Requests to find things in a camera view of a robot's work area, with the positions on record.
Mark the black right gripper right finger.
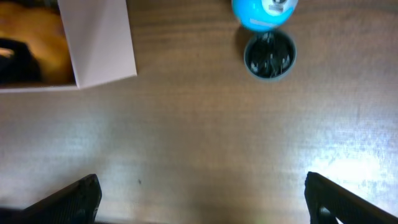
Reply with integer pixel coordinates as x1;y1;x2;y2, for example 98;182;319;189
304;172;397;224

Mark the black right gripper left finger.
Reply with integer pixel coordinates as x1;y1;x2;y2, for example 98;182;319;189
1;174;102;224

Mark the blue ball toy with base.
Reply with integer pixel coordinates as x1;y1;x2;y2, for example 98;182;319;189
231;0;299;82

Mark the orange toy figure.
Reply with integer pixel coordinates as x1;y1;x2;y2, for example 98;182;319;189
1;1;74;85

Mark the white cardboard box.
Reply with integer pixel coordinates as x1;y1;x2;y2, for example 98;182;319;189
1;0;137;93

